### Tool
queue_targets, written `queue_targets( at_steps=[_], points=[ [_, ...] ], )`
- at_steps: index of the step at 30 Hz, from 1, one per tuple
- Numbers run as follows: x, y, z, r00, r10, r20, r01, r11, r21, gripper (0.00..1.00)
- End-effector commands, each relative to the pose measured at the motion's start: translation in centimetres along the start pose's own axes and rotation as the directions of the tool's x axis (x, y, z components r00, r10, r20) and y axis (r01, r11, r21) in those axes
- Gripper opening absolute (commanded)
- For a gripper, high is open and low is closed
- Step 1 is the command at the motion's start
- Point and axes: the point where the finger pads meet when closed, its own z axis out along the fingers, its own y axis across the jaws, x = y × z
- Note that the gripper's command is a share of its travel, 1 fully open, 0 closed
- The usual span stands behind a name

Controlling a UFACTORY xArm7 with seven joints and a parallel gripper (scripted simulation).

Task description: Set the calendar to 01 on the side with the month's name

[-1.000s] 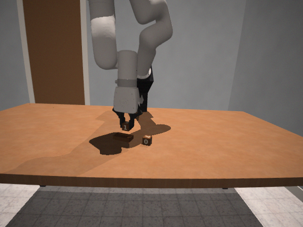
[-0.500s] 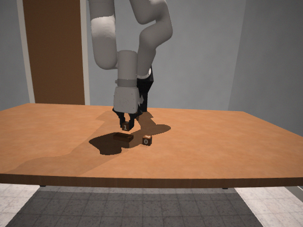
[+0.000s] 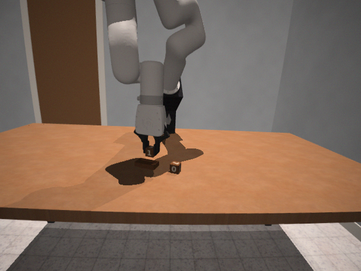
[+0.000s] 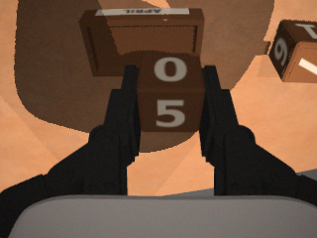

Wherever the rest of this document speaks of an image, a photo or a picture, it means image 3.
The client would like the brown wooden tray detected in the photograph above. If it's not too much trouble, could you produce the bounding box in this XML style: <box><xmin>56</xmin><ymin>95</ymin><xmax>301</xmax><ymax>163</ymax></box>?
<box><xmin>134</xmin><ymin>158</ymin><xmax>159</xmax><ymax>170</ymax></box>

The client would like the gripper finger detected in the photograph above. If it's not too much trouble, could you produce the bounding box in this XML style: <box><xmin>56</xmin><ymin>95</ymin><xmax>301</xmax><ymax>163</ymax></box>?
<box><xmin>153</xmin><ymin>126</ymin><xmax>170</xmax><ymax>155</ymax></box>
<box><xmin>134</xmin><ymin>130</ymin><xmax>149</xmax><ymax>154</ymax></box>

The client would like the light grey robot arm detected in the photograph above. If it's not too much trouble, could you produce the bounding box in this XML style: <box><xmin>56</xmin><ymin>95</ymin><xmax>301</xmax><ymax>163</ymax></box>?
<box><xmin>102</xmin><ymin>0</ymin><xmax>206</xmax><ymax>105</ymax></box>

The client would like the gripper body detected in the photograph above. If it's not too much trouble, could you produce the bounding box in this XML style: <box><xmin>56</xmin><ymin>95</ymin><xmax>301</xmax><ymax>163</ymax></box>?
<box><xmin>135</xmin><ymin>104</ymin><xmax>167</xmax><ymax>137</ymax></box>

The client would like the brown number cube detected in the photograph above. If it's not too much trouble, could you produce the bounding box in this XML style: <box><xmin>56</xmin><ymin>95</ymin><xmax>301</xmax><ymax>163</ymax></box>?
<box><xmin>170</xmin><ymin>161</ymin><xmax>181</xmax><ymax>174</ymax></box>
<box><xmin>146</xmin><ymin>146</ymin><xmax>155</xmax><ymax>158</ymax></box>

